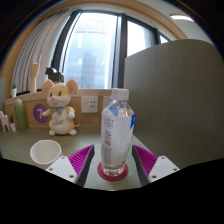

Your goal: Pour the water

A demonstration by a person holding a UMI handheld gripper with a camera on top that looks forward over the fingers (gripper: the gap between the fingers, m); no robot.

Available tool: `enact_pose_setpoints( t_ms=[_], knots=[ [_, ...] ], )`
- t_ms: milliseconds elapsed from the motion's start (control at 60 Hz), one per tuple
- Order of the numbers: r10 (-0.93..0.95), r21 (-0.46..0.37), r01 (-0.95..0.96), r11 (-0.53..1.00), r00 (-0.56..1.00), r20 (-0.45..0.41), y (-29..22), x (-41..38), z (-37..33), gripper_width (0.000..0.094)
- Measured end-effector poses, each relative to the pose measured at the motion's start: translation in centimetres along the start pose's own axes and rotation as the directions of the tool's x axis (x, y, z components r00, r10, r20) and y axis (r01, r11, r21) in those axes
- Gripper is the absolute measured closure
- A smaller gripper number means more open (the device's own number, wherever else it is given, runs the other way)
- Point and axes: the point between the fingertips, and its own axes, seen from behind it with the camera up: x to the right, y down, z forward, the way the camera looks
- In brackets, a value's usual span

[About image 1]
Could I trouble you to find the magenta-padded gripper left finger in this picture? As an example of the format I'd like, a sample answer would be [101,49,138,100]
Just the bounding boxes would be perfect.
[45,143,96,188]

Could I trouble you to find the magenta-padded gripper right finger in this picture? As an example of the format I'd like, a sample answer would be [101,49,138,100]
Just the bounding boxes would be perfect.
[131,144,181,187]

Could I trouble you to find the clear plastic water bottle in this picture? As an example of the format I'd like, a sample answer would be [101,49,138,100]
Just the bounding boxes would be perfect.
[100,87,136,177]

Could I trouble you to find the cream ceramic mug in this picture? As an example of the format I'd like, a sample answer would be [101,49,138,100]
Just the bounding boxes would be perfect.
[29,139,63,166]

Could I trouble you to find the flat round red coaster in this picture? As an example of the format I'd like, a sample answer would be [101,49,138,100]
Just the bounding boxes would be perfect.
[96,161,130,182]

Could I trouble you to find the cream mouse plush toy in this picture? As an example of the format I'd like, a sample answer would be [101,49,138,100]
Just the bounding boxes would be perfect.
[41,78,81,137]

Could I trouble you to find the round purple number sticker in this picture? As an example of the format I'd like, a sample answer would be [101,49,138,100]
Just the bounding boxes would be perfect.
[32,103,50,124]

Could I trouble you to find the grey-green desk partition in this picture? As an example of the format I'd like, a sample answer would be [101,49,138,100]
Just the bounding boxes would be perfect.
[123,39,224,169]

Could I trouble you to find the green cactus plush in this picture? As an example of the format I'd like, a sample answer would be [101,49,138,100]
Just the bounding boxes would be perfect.
[13,98,29,132]

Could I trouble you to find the small pink figure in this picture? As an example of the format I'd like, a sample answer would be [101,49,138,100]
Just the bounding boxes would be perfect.
[0,110,11,133]

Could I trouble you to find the wooden hand figure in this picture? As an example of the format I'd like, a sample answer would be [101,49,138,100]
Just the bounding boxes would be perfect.
[29,54,43,94]

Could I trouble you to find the dark-framed window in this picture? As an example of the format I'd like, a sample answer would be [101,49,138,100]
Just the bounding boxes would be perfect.
[49,9,171,90]

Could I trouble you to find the grey pleated curtain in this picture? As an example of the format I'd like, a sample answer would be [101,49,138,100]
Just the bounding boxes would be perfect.
[11,9,73,94]

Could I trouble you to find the ceiling lights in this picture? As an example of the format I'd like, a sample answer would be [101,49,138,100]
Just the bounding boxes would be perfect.
[169,13,195,23]

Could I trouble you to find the white wall outlet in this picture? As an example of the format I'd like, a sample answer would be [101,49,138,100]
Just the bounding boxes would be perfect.
[102,96,113,109]
[81,95,99,114]

